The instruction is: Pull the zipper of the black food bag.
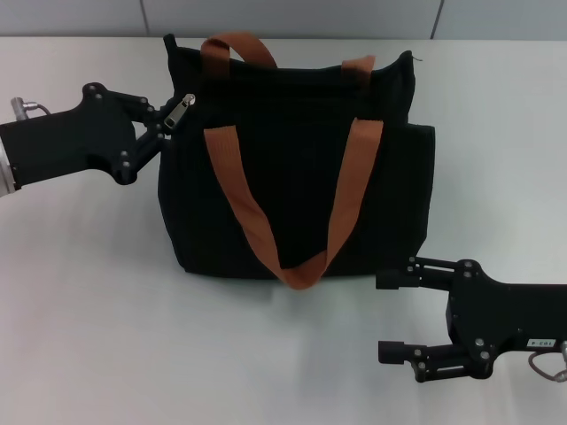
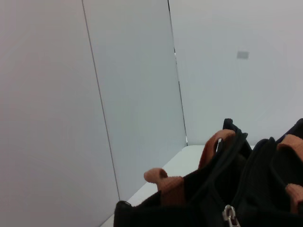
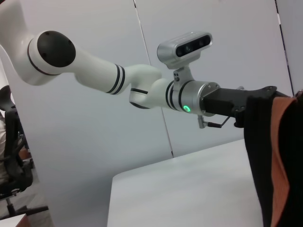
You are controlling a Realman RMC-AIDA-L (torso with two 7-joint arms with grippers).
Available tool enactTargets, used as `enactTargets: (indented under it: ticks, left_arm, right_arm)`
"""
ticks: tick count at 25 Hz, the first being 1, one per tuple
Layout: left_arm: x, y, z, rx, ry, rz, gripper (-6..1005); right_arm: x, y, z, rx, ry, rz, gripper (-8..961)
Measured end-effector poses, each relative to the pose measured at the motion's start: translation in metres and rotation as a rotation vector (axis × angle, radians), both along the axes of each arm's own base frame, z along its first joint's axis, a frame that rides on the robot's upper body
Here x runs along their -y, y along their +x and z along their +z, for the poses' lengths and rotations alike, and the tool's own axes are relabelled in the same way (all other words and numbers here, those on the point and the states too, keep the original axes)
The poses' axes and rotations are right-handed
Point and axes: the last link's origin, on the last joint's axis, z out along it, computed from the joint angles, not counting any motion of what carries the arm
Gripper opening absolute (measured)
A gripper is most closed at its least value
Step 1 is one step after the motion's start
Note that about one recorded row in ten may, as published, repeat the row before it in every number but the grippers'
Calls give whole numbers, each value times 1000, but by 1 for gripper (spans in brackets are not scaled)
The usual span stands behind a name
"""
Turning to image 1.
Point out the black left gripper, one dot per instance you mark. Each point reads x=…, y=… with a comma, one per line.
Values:
x=66, y=137

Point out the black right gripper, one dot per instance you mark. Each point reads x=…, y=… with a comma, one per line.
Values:
x=509, y=312

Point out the silver metal zipper pull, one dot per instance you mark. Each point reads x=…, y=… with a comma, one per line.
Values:
x=179, y=113

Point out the white and silver left arm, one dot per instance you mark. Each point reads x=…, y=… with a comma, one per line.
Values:
x=4, y=175

